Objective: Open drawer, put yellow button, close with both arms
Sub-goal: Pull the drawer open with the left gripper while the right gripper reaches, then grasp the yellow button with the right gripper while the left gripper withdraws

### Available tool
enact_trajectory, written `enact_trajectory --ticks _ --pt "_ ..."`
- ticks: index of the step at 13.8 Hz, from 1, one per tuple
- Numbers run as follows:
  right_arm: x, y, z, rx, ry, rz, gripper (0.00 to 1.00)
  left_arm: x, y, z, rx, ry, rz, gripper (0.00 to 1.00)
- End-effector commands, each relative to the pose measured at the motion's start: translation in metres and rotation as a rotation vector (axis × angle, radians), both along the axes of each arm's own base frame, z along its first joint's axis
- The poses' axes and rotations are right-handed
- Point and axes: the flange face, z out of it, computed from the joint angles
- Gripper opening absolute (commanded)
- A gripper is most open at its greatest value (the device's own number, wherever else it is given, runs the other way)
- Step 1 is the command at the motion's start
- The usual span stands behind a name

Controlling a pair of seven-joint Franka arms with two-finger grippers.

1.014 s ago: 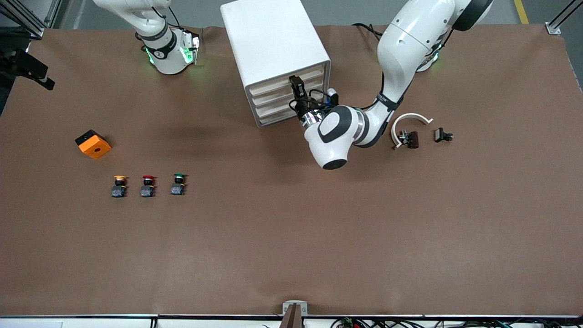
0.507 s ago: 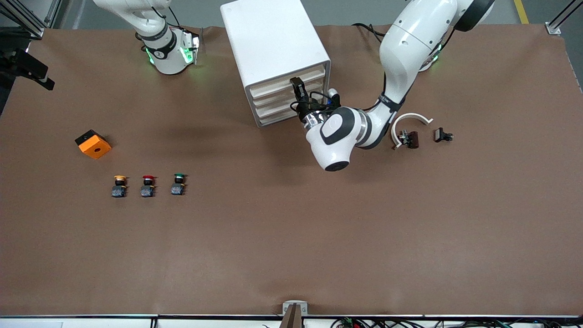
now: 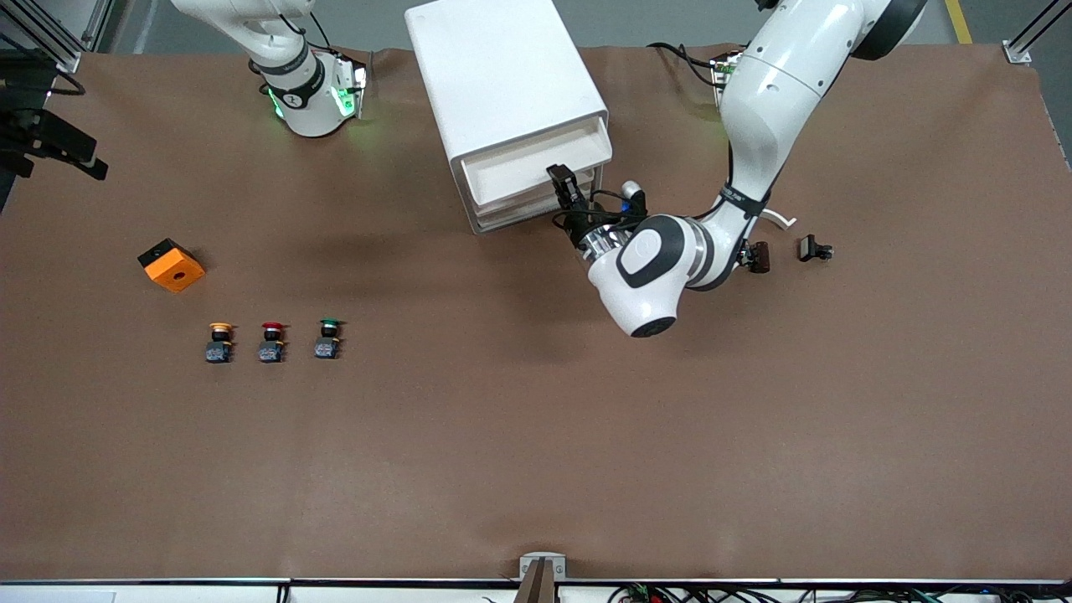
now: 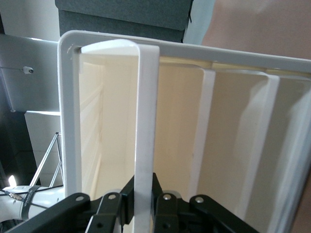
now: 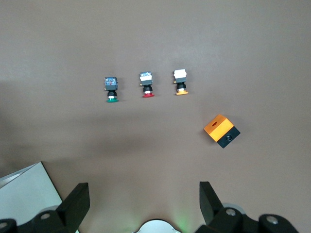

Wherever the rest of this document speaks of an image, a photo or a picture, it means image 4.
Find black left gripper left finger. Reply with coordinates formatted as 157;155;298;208
9;173;136;233

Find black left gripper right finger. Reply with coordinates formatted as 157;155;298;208
152;172;259;233

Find metal stand legs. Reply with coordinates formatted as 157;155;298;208
29;132;64;188

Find grey partition panel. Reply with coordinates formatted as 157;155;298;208
54;0;193;44

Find white security camera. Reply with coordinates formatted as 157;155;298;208
20;65;35;75

